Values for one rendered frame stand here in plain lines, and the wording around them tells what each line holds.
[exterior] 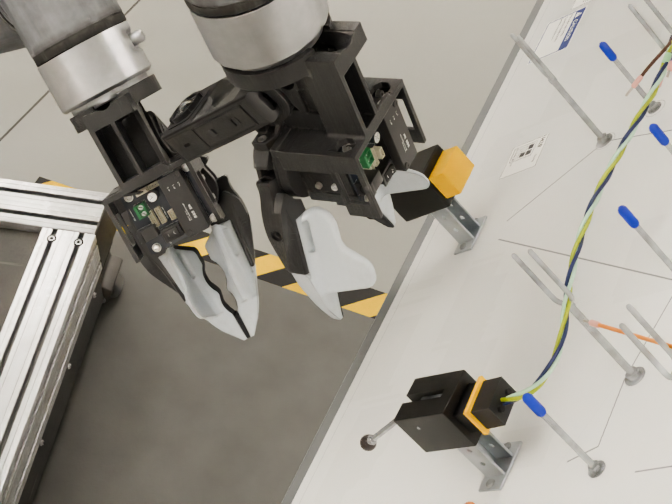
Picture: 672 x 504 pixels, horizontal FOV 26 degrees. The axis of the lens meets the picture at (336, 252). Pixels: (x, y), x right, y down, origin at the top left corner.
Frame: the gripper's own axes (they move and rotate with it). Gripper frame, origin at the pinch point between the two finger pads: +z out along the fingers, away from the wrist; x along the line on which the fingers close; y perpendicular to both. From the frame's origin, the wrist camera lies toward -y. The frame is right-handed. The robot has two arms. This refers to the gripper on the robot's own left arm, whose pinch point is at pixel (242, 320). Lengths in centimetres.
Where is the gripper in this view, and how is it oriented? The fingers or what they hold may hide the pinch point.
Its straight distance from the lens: 114.0
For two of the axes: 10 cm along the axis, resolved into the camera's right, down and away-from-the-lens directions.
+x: 8.8, -4.6, -0.9
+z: 4.7, 8.7, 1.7
